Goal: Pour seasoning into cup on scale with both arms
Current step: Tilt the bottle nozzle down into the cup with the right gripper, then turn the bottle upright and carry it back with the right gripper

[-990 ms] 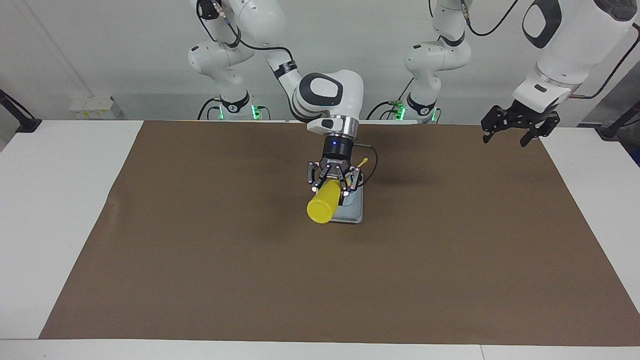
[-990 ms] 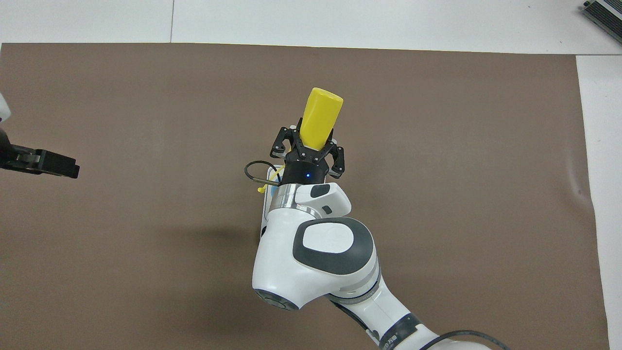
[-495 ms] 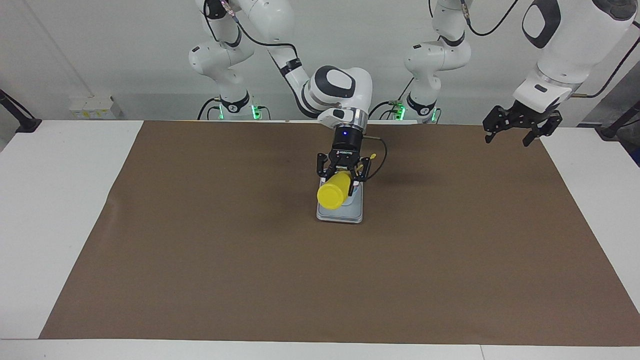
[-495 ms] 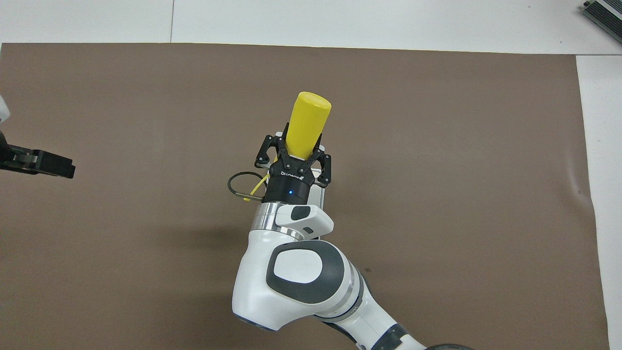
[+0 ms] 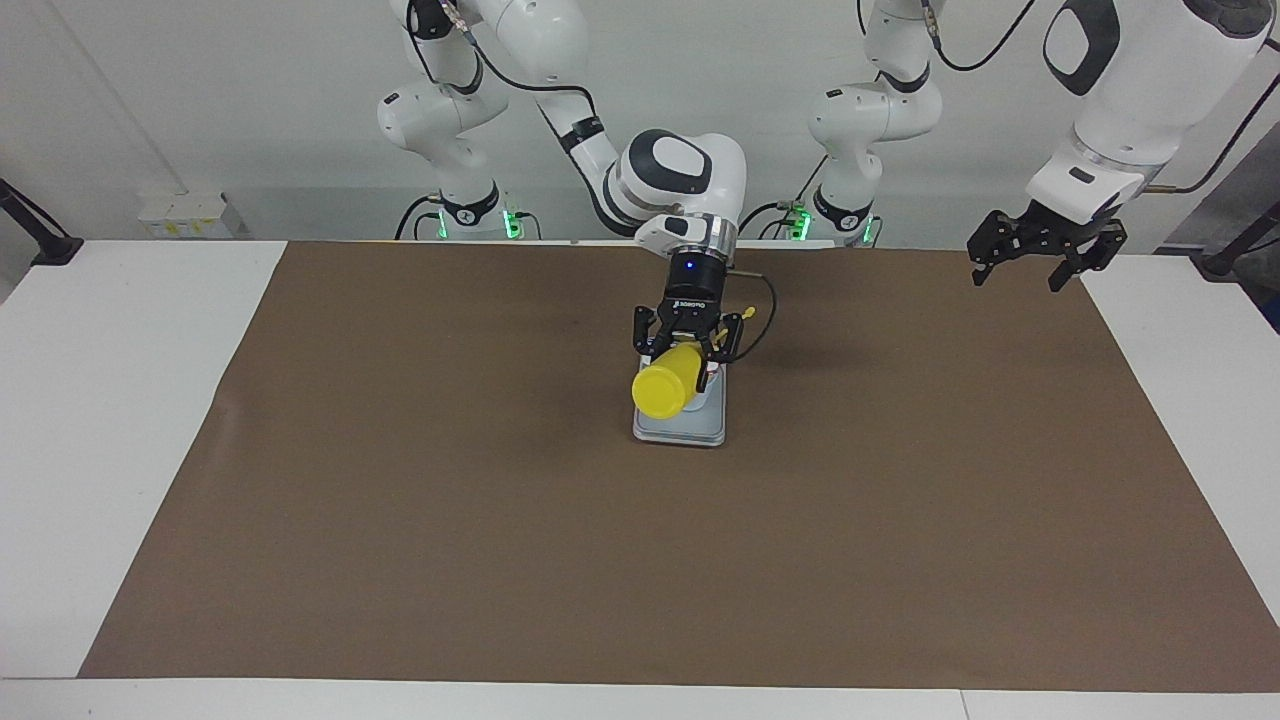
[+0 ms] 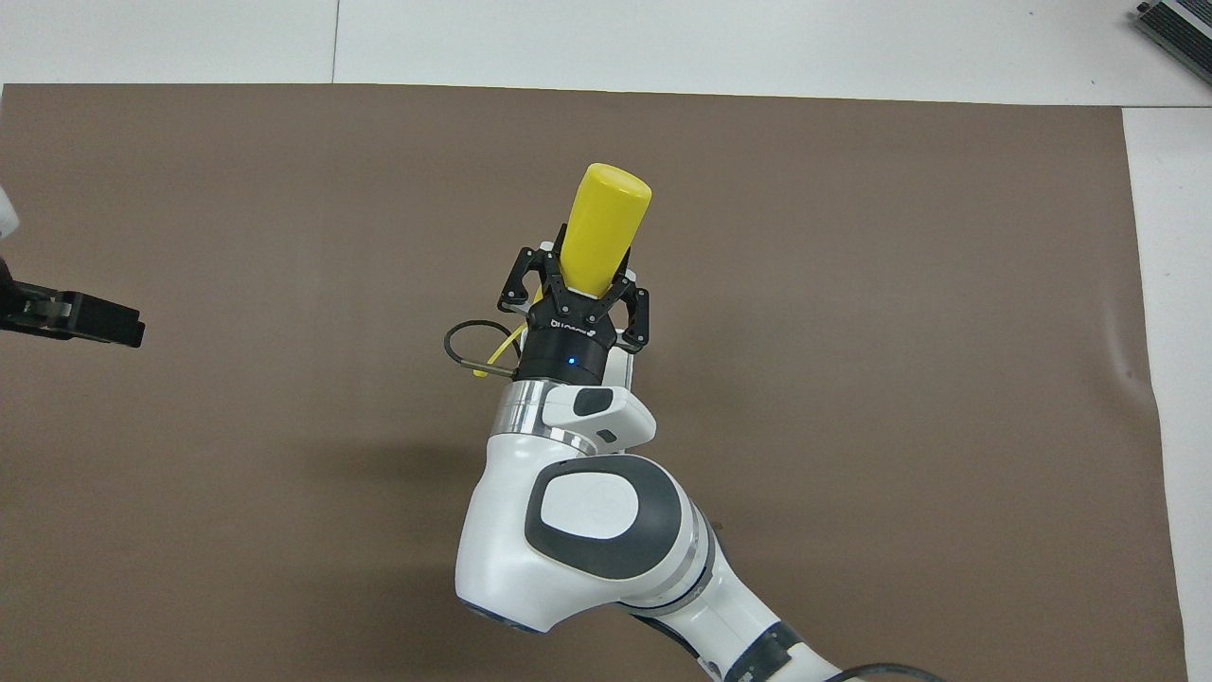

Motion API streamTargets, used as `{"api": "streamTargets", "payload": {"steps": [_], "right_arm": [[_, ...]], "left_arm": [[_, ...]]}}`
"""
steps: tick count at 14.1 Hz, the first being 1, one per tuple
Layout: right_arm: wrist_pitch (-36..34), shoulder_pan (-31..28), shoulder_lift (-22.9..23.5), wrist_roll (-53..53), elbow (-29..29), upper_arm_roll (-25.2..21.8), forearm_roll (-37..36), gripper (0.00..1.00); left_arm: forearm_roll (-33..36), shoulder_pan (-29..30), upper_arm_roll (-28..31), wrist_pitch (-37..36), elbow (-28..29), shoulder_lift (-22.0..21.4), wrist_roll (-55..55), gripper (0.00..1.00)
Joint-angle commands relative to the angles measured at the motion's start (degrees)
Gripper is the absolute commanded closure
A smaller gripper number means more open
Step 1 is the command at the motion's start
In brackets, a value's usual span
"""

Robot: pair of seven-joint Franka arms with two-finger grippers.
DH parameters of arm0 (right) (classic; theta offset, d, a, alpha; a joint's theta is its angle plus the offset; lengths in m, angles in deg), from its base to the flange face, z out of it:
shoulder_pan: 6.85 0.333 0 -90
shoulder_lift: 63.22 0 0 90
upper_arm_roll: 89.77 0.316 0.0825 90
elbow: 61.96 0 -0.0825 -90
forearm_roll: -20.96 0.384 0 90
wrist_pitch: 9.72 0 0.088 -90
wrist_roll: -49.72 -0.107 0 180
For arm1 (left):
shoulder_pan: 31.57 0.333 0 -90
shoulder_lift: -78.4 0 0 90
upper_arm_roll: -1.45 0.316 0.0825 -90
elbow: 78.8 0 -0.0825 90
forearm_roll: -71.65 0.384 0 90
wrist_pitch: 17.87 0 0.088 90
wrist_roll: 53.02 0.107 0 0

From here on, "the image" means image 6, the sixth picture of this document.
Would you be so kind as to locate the silver ribbed device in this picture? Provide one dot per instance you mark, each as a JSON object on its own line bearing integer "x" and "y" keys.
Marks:
{"x": 1184, "y": 33}

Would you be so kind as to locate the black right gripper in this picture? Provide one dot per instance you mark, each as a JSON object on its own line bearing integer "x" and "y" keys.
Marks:
{"x": 568, "y": 346}

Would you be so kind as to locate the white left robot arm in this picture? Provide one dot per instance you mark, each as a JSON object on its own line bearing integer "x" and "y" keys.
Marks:
{"x": 6, "y": 213}

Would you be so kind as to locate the yellow squeeze bottle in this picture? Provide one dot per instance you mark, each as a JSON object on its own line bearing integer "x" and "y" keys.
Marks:
{"x": 606, "y": 218}

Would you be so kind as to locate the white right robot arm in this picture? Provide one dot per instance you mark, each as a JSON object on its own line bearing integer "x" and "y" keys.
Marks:
{"x": 587, "y": 568}

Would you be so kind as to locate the brown table mat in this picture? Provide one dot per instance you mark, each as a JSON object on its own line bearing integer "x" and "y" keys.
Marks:
{"x": 284, "y": 474}

